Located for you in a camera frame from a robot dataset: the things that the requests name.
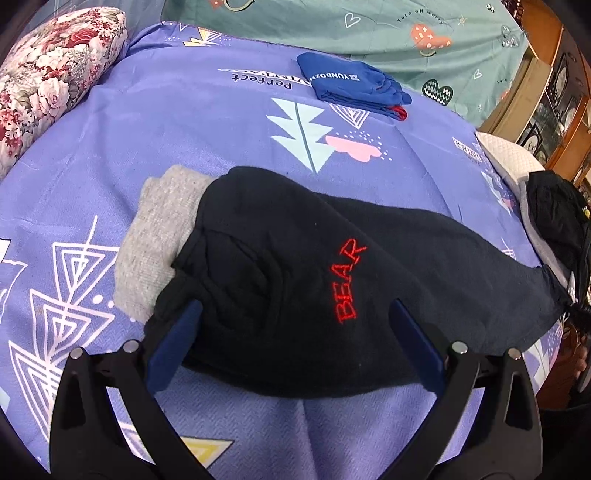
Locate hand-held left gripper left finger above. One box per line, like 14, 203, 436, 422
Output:
50, 299, 204, 480

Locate wooden glass cabinet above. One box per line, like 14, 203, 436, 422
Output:
478, 0, 591, 199

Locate green printed blanket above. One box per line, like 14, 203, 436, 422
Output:
159, 0, 532, 125

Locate black and grey clothing pile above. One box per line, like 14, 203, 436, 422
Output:
517, 170, 591, 305

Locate grey knitted garment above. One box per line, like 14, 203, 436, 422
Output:
114, 167, 227, 323

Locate purple printed bed sheet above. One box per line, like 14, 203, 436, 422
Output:
0, 22, 568, 480

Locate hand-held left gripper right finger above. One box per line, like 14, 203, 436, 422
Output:
389, 298, 544, 480

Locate white pillow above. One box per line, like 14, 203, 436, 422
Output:
475, 131, 548, 195

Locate floral pillow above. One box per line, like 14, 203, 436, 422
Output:
0, 8, 129, 182

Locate folded blue garment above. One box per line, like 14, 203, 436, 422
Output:
296, 52, 413, 121

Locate black pants with red embroidery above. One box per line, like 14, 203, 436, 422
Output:
143, 166, 571, 400

